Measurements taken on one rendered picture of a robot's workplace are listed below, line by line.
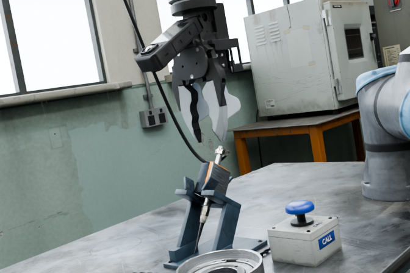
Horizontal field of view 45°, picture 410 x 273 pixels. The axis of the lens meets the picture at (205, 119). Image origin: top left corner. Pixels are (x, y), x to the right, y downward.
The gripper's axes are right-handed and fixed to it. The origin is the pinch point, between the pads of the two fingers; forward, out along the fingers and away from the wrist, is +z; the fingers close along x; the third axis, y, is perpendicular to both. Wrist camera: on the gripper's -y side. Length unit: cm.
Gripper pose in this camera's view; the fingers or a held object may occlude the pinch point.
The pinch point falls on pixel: (205, 134)
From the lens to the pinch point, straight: 75.0
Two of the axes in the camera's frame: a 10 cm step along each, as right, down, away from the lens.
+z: 1.7, 9.8, 0.7
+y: 6.7, -1.7, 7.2
